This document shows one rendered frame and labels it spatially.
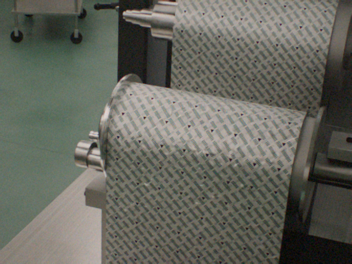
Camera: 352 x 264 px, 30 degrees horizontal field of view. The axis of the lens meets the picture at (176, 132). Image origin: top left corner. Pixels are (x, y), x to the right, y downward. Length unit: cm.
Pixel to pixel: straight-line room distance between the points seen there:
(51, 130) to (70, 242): 265
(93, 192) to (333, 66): 39
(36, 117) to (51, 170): 71
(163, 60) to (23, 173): 224
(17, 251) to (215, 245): 51
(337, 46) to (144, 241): 39
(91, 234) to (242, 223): 53
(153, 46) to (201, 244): 47
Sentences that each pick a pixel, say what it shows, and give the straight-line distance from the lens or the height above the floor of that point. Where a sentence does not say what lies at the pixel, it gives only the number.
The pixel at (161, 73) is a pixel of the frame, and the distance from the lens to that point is 128.
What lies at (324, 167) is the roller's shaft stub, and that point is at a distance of 82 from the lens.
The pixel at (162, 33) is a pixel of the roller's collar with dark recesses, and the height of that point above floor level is 132.
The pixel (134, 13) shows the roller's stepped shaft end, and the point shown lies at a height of 134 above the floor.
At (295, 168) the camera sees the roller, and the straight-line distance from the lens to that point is 78.
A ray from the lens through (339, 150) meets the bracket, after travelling 80.
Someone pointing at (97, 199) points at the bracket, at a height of 112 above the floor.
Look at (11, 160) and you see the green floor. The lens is 358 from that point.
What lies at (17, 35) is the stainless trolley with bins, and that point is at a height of 6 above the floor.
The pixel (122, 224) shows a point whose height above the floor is 114.
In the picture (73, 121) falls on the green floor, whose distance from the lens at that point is 402.
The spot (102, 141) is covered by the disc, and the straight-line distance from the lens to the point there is 83.
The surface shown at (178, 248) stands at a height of 112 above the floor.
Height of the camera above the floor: 162
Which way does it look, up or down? 24 degrees down
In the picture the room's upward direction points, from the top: 3 degrees clockwise
